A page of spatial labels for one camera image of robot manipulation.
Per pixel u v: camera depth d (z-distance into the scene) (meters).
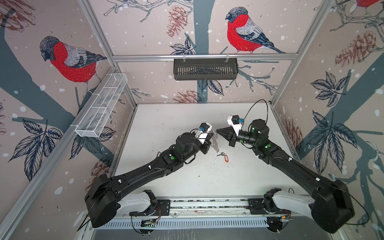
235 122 0.62
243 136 0.65
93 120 0.71
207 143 0.63
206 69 1.06
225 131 0.68
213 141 0.76
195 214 0.73
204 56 0.93
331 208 0.39
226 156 0.92
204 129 0.60
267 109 0.52
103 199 0.39
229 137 0.68
